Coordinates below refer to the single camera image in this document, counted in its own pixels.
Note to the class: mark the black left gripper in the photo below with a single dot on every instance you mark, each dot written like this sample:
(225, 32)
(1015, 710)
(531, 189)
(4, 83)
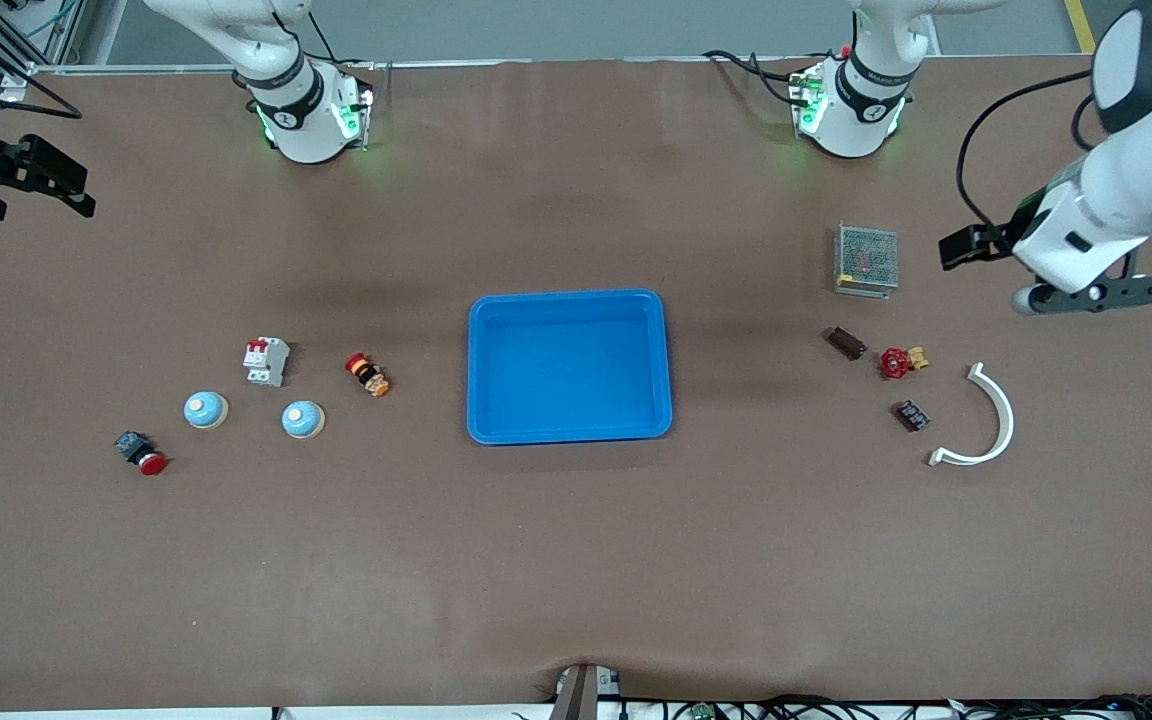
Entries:
(994, 241)

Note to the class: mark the blue bell cream button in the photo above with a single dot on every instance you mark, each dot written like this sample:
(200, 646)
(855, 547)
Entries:
(206, 410)
(303, 420)

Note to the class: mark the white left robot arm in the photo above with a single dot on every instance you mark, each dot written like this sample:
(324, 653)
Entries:
(1136, 180)

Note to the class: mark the blue plastic tray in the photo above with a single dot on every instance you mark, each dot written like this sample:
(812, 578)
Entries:
(566, 370)

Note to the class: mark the metal mesh power supply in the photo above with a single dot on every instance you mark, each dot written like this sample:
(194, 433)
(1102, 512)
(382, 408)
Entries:
(866, 258)

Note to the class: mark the brass valve red handwheel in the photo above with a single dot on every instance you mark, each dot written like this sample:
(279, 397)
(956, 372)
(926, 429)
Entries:
(894, 363)

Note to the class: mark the white curved pipe clamp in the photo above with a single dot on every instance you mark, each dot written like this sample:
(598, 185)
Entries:
(1009, 418)

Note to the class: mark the red push button dark body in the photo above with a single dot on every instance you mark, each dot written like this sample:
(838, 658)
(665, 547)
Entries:
(141, 452)

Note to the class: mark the brown table mat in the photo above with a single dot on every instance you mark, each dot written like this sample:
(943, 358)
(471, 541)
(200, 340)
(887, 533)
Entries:
(576, 560)

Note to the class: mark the aluminium frame structure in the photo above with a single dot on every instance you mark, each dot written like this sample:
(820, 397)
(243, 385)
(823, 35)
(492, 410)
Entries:
(16, 80)

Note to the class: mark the white circuit breaker red switch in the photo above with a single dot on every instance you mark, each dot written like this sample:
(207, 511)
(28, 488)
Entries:
(266, 362)

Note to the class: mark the red orange emergency stop switch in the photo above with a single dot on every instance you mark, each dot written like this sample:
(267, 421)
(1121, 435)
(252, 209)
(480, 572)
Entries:
(368, 376)

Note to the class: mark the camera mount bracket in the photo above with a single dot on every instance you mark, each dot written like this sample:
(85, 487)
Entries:
(581, 695)

